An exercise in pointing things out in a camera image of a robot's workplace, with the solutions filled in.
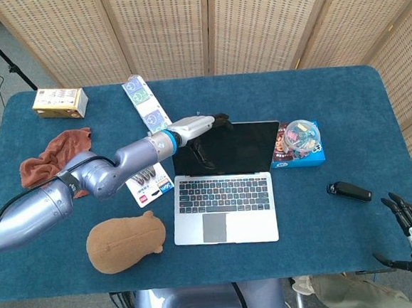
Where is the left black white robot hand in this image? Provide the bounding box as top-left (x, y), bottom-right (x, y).
top-left (174, 111), bottom-right (237, 172)

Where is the silver laptop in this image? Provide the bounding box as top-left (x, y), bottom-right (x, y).
top-left (165, 118), bottom-right (289, 250)

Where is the long white tissue pack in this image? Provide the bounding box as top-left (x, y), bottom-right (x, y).
top-left (121, 71), bottom-right (174, 135)

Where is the khaki cloth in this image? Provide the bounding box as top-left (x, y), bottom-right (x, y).
top-left (290, 267), bottom-right (412, 308)

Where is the clear jar of binder clips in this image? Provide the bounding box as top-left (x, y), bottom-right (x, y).
top-left (282, 117), bottom-right (323, 154)

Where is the blue snack box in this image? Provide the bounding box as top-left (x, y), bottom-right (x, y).
top-left (266, 118), bottom-right (327, 171)

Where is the blue carpet table cover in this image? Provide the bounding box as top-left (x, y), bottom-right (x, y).
top-left (0, 60), bottom-right (412, 303)

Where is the rust brown towel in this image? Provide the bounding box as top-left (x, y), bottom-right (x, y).
top-left (16, 127), bottom-right (97, 203)

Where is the brown plush toy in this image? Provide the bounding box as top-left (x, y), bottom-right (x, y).
top-left (83, 208), bottom-right (170, 277)

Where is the metal table leg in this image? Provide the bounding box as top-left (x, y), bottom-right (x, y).
top-left (293, 285), bottom-right (307, 308)

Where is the gold yellow cardboard box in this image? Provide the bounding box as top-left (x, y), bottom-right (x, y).
top-left (31, 85), bottom-right (90, 122)

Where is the blue-grey robot torso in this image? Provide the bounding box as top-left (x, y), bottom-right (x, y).
top-left (130, 278), bottom-right (287, 308)

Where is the black tripod stand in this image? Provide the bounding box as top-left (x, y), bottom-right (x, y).
top-left (0, 9), bottom-right (38, 94)

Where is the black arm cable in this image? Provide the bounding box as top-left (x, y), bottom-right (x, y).
top-left (0, 155), bottom-right (128, 308)

